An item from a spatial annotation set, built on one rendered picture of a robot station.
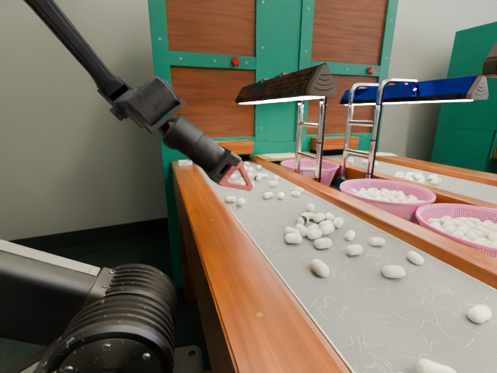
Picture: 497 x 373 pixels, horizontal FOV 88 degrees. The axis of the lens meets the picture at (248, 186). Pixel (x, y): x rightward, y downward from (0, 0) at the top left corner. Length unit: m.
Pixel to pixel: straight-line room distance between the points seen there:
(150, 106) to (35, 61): 1.85
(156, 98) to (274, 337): 0.39
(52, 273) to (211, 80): 1.15
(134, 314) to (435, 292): 0.42
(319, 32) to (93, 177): 1.83
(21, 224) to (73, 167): 0.54
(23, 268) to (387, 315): 0.45
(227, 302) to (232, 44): 1.25
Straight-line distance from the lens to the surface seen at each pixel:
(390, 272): 0.50
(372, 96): 1.32
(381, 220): 0.68
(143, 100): 0.48
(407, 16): 3.63
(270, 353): 0.32
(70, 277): 0.39
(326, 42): 1.67
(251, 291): 0.39
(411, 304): 0.47
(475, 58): 3.53
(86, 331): 0.34
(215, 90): 1.38
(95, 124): 2.22
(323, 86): 0.68
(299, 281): 0.45
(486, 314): 0.48
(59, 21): 0.81
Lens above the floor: 1.00
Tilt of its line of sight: 16 degrees down
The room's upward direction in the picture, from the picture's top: straight up
